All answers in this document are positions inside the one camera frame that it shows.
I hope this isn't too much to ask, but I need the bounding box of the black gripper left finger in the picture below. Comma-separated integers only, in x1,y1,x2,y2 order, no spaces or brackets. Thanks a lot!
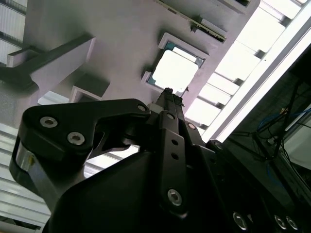
9,87,191,217

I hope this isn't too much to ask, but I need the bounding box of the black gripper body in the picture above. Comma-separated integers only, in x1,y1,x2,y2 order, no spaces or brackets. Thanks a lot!
48,147,234,233

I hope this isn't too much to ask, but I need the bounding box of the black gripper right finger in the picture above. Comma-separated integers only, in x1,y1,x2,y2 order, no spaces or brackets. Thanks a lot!
169,89,304,233

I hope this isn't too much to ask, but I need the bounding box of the silver CPU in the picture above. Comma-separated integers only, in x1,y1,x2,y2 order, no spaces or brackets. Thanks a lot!
149,41,204,97

